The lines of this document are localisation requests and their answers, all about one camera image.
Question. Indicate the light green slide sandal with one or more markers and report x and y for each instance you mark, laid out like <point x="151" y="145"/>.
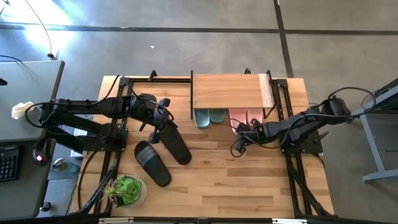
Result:
<point x="202" y="119"/>

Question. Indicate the black desk foot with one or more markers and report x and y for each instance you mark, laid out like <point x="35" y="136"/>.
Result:
<point x="46" y="206"/>

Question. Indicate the black mouse with red light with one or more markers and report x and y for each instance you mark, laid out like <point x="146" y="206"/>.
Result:
<point x="38" y="158"/>

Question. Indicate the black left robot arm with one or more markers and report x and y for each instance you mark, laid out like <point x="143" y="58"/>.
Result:
<point x="93" y="105"/>

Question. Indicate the pink slide sandal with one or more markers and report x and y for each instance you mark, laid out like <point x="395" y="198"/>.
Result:
<point x="237" y="116"/>
<point x="255" y="115"/>

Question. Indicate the grey office desk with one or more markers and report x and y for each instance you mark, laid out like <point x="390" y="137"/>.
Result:
<point x="28" y="87"/>

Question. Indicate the dark green slide sandal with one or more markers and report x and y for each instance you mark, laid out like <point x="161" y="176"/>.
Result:
<point x="218" y="115"/>

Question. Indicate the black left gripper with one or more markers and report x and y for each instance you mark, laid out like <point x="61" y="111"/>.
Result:
<point x="158" y="116"/>

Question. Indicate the grey metal-legged table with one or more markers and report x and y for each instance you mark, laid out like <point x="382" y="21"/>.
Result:
<point x="381" y="175"/>

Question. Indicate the wooden shelf with black frame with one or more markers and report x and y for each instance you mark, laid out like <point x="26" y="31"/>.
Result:
<point x="227" y="91"/>

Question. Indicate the black table clamp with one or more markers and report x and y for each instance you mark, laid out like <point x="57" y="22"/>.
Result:
<point x="153" y="74"/>
<point x="247" y="72"/>

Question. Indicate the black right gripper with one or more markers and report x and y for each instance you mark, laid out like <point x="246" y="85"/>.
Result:
<point x="256" y="133"/>

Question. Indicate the crumpled white tissue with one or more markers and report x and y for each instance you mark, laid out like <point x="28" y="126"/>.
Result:
<point x="19" y="110"/>

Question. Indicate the black desk stand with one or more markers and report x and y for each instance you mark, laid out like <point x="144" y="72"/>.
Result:
<point x="2" y="82"/>

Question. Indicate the black slide sandal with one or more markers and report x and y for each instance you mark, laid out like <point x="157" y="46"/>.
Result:
<point x="178" y="149"/>
<point x="153" y="165"/>

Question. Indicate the teal water bottle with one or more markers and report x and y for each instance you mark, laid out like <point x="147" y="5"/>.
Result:
<point x="59" y="163"/>

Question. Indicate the green succulent in woven pot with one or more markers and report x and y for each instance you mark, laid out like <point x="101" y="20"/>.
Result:
<point x="127" y="190"/>

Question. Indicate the black keyboard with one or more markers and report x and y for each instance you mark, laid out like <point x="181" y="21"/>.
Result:
<point x="7" y="165"/>

